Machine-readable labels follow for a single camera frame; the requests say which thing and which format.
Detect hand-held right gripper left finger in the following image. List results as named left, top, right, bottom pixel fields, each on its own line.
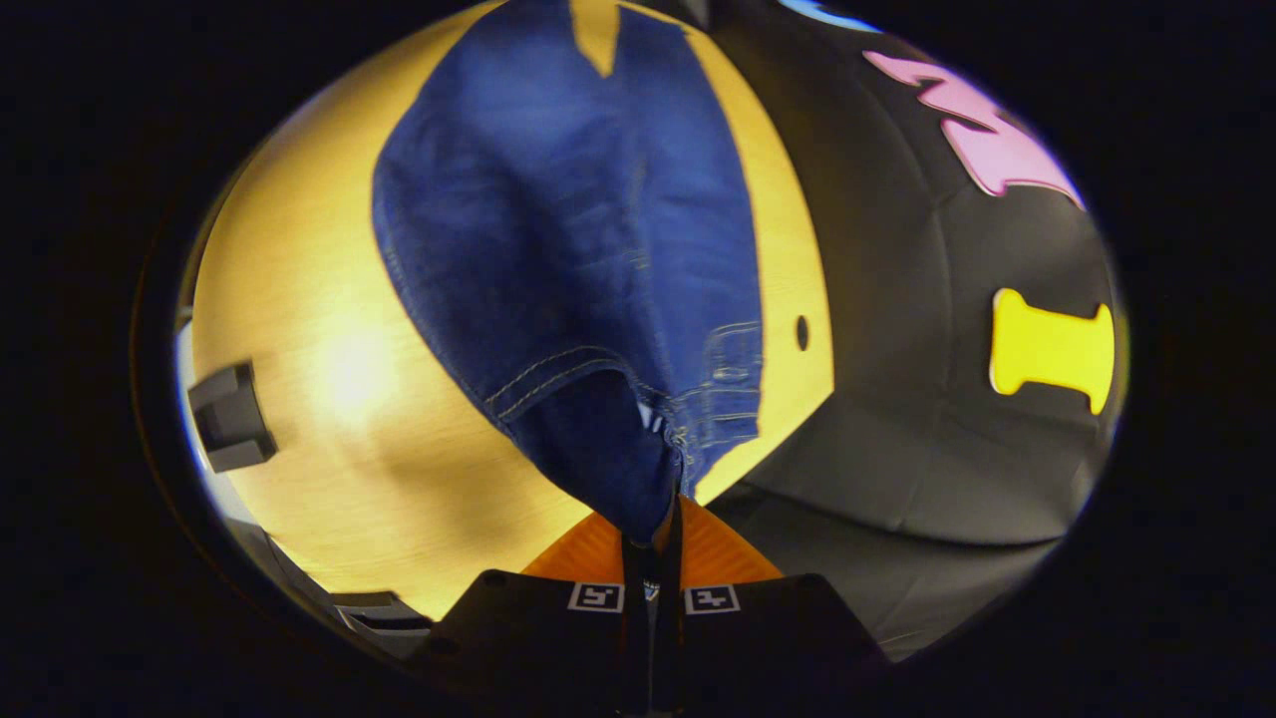
left=414, top=513, right=652, bottom=718

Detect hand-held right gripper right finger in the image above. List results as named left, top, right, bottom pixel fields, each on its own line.
left=653, top=497, right=889, bottom=718

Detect black backdrop cloth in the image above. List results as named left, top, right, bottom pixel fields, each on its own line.
left=688, top=0, right=1129, bottom=665

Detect black bracket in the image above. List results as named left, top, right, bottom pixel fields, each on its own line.
left=187, top=361, right=279, bottom=474

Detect blue jeans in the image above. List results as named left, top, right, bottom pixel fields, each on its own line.
left=372, top=0, right=766, bottom=545

